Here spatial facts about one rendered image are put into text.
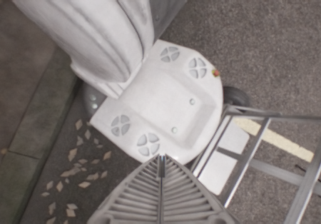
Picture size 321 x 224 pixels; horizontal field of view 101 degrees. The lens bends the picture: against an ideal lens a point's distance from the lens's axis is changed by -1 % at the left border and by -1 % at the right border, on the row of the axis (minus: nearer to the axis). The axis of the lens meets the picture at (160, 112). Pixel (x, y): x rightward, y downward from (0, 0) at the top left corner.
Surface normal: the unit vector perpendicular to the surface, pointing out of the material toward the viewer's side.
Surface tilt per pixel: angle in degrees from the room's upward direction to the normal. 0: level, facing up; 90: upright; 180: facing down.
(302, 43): 0
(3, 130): 8
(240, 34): 0
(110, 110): 38
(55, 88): 0
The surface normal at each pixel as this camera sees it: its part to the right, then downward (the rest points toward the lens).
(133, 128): -0.26, -0.33
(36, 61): 0.41, 0.07
